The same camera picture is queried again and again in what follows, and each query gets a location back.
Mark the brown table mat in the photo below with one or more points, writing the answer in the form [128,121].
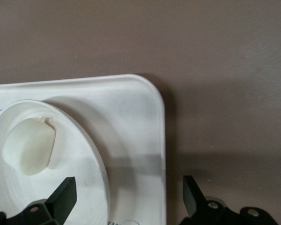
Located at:
[201,47]

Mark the white steamed bun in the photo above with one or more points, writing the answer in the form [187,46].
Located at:
[29,145]

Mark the cream rabbit print tray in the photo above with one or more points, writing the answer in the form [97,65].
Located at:
[135,117]

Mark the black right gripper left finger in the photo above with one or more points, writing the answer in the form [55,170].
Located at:
[61,204]

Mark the cream round plate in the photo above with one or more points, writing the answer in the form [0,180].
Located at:
[79,152]

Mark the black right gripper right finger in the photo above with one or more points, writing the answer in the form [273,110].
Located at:
[194,204]

